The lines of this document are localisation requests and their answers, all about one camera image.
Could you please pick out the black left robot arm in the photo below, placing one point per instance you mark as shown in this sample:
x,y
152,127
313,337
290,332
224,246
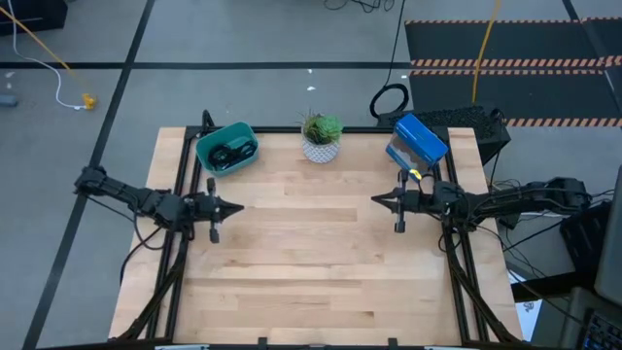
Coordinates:
x,y
146,199

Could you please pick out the black aluminium table frame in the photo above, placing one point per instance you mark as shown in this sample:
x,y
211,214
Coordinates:
x,y
277,129

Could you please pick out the black crate beside table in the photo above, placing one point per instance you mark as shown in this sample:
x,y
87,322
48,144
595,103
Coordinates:
x,y
580,238

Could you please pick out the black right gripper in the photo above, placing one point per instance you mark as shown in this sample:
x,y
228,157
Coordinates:
x,y
402,203

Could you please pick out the black hazard-striped floor mat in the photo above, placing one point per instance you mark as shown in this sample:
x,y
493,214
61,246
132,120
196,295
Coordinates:
x,y
510,44

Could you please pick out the black keyboard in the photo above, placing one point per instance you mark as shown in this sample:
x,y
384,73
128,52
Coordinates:
x,y
602,333

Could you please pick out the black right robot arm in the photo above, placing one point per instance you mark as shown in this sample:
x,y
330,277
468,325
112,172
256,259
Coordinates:
x,y
510,199

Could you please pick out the black floor box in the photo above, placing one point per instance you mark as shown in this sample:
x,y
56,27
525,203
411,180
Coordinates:
x,y
29,14

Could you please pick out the teal plastic bin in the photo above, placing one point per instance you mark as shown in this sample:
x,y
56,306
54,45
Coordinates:
x,y
206,146

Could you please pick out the black table edge clip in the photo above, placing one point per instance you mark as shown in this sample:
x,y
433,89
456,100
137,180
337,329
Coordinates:
x,y
392,342
262,342

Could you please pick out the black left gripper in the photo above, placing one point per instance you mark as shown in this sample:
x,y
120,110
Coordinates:
x,y
214,209

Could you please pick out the blue plastic box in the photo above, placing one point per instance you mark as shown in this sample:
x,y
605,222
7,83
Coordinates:
x,y
420,138

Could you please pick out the potted succulent in white pot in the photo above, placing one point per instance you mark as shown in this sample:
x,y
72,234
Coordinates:
x,y
321,133

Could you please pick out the small grey floor object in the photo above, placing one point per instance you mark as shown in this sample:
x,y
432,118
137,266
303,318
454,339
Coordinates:
x,y
8,100

